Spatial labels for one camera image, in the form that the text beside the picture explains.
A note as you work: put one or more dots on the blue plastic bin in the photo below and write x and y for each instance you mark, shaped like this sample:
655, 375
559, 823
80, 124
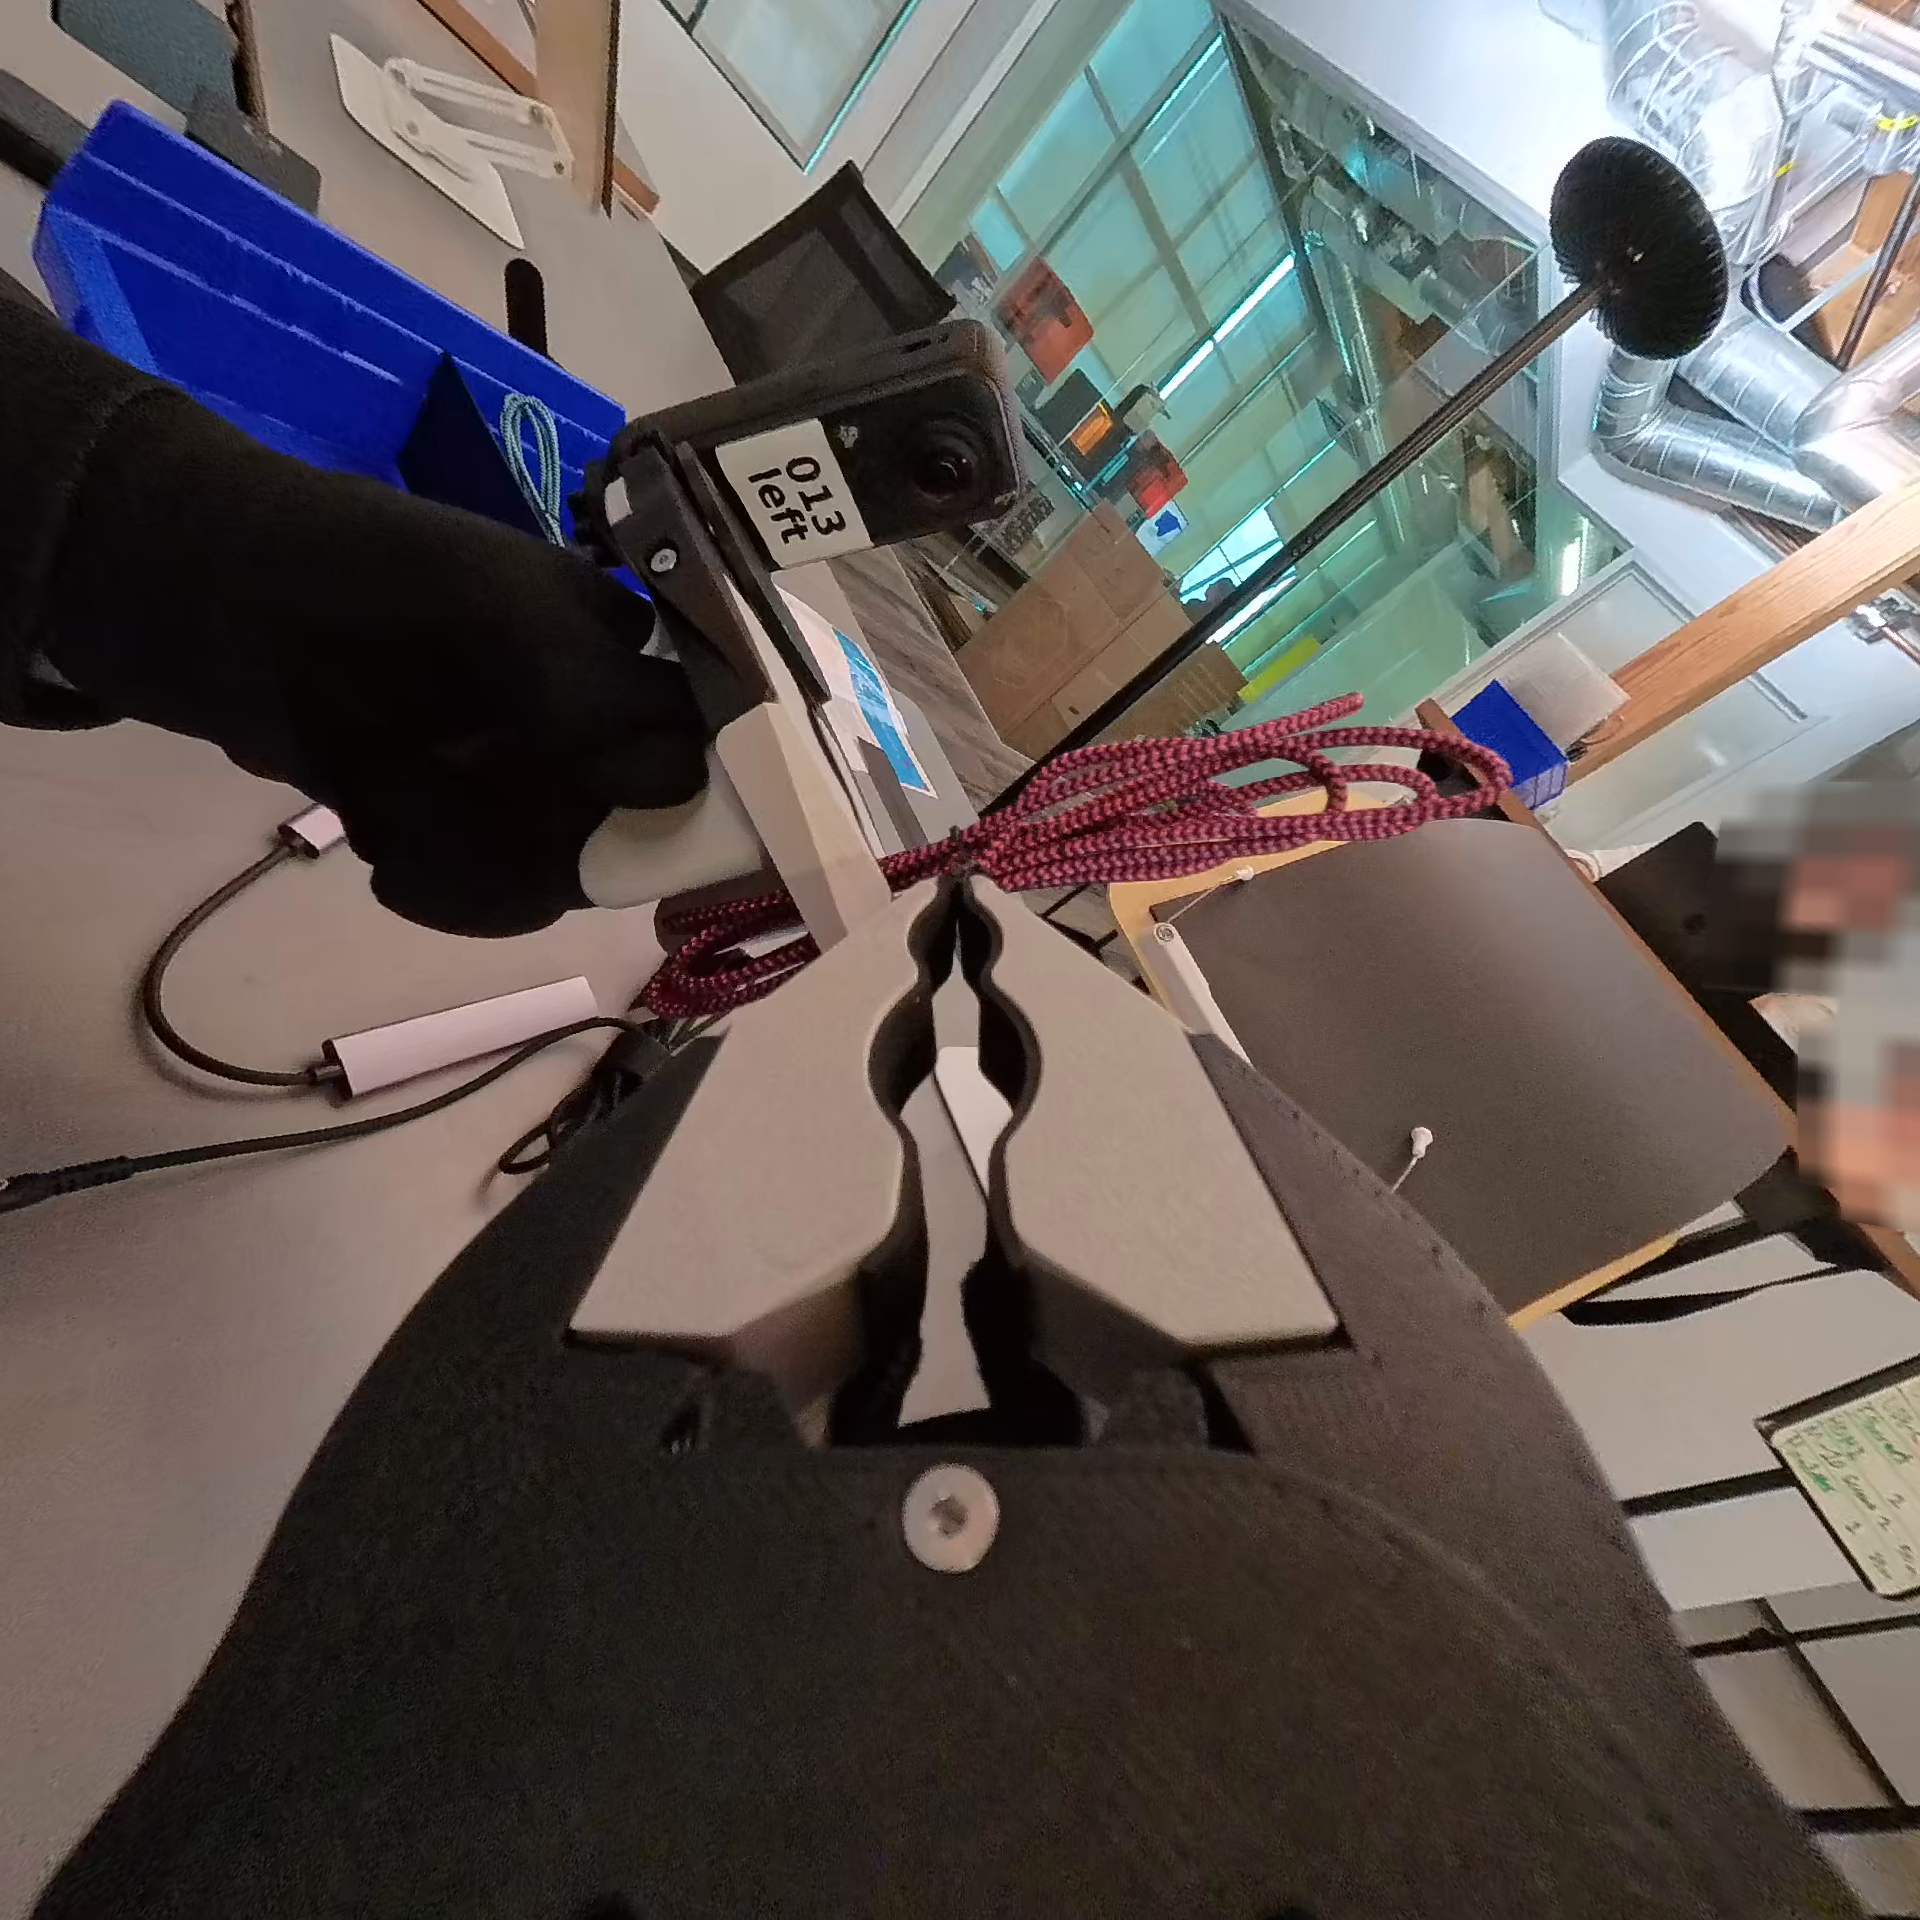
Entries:
1509, 742
224, 285

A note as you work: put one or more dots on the black box device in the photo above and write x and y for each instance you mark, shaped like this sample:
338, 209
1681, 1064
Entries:
254, 150

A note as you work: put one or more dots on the black mesh office chair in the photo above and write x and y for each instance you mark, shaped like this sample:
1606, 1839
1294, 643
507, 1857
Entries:
818, 285

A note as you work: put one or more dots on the wooden board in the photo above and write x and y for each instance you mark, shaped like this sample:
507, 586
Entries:
578, 105

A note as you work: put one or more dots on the black pole stand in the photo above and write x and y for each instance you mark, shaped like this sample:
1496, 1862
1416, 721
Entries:
1635, 249

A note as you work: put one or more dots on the person's left hand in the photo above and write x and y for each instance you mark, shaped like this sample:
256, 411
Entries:
450, 705

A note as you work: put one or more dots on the silver ventilation duct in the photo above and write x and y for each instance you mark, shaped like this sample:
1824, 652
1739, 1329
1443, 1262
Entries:
1724, 435

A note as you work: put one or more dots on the orange hooded printer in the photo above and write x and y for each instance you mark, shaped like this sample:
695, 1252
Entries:
1042, 315
1159, 480

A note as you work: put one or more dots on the small white note board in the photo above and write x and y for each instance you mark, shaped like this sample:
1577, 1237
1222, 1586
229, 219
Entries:
1861, 1485

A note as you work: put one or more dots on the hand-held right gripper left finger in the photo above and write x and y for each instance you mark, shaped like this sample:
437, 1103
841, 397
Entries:
750, 1200

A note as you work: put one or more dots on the grey usb adapter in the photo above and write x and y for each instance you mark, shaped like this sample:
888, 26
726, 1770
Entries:
312, 828

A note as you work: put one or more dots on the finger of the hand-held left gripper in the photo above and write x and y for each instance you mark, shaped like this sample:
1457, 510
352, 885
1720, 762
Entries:
803, 840

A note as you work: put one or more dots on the grey usb hub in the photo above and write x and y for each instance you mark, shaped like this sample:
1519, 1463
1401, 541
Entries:
464, 1034

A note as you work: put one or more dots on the large cardboard box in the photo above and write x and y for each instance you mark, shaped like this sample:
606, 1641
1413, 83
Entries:
1094, 631

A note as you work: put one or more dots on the white blue printed leaflet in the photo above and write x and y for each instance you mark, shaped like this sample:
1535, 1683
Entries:
885, 721

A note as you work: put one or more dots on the person's left forearm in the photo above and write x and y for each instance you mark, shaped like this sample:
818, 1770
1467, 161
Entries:
75, 524

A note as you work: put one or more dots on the dark grey tablet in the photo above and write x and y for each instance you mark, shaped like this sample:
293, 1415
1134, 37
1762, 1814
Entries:
142, 52

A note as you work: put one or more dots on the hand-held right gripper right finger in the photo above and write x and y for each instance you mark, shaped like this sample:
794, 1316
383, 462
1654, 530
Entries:
1155, 1200

